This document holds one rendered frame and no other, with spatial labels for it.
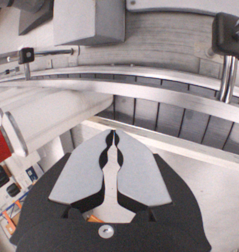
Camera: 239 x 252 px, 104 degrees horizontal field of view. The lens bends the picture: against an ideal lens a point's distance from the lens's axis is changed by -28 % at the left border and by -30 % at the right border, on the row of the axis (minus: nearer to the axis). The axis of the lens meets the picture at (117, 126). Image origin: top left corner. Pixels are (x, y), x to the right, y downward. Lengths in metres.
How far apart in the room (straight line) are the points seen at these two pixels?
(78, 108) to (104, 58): 0.16
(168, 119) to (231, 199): 0.30
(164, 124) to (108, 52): 0.18
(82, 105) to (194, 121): 0.15
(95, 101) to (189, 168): 0.24
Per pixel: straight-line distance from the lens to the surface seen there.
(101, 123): 0.22
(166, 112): 0.20
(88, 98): 0.17
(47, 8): 0.41
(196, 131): 0.20
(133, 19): 0.27
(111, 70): 0.22
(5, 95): 0.36
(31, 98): 0.20
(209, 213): 0.47
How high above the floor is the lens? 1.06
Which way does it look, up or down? 49 degrees down
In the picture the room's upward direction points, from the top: 130 degrees counter-clockwise
